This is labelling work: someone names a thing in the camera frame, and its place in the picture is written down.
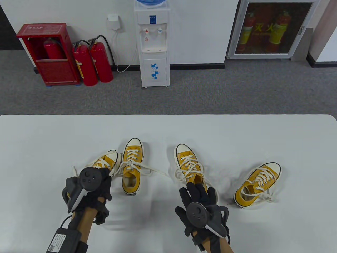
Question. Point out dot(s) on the silver framed glass cabinet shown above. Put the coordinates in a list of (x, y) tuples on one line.
[(263, 56)]

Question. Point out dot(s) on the person's left hand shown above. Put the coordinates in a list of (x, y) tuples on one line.
[(105, 187)]

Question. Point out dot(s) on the white shoe lace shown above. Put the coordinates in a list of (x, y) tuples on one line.
[(261, 179), (133, 156), (189, 163), (101, 165)]

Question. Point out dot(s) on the red extinguisher cabinet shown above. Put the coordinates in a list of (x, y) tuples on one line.
[(55, 71)]

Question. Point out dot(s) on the person's right forearm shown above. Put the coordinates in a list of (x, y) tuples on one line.
[(223, 246)]

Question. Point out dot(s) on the black battery pack white label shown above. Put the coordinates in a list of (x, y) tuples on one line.
[(63, 241)]

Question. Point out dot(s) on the blue water bottle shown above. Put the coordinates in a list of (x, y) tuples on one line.
[(150, 2)]

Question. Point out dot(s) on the dark grey hand controller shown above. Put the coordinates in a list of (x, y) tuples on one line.
[(90, 179), (197, 214)]

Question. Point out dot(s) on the person's right hand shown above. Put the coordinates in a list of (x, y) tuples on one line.
[(200, 195)]

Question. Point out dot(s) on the white wall box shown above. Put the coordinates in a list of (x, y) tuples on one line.
[(113, 23)]

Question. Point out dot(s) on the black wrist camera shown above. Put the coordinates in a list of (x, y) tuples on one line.
[(102, 213), (198, 241)]

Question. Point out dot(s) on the person's left forearm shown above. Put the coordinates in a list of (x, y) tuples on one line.
[(84, 221)]

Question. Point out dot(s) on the white water dispenser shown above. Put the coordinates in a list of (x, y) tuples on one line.
[(155, 42)]

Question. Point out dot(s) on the red yellow fire extinguisher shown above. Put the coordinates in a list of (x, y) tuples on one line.
[(279, 29), (247, 31)]

